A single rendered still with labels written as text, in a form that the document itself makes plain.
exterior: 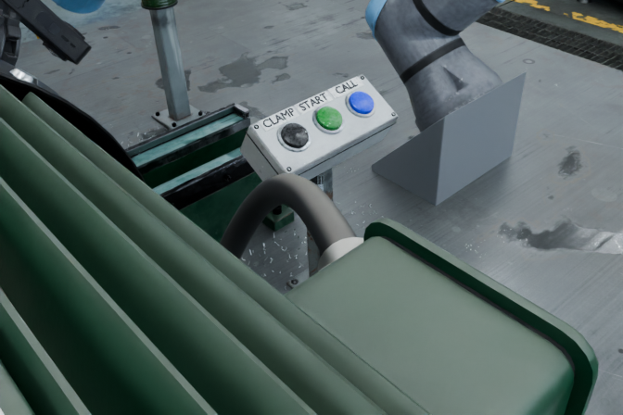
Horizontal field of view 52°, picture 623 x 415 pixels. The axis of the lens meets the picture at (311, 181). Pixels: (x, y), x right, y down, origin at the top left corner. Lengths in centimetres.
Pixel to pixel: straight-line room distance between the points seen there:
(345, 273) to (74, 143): 7
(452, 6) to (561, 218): 36
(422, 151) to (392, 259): 83
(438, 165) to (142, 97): 68
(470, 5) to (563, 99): 44
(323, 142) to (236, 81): 74
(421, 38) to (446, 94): 10
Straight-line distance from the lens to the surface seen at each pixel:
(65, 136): 17
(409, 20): 103
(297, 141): 67
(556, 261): 96
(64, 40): 71
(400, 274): 16
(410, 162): 102
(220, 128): 100
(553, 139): 123
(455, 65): 103
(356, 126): 72
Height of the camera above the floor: 142
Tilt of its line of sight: 35 degrees down
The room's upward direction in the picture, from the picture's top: 2 degrees counter-clockwise
